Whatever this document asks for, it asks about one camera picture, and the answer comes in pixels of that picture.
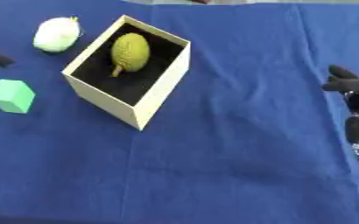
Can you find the tan cardboard box black inside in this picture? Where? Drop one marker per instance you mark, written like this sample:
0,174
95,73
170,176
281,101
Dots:
157,87

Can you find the green block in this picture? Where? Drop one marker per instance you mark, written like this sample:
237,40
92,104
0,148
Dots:
12,96

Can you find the white round soft toy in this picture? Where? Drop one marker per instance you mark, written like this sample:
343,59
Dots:
57,34

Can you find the yellow-green toy durian fruit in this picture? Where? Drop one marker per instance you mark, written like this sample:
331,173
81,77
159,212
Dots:
130,52

